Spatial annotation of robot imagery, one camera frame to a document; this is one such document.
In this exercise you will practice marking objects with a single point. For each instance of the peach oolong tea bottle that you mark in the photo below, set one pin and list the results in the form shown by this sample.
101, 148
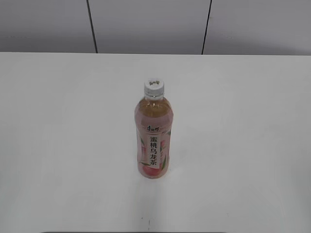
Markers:
153, 120

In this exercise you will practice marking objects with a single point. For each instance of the white bottle cap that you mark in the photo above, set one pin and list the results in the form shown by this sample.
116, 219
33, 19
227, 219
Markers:
154, 87

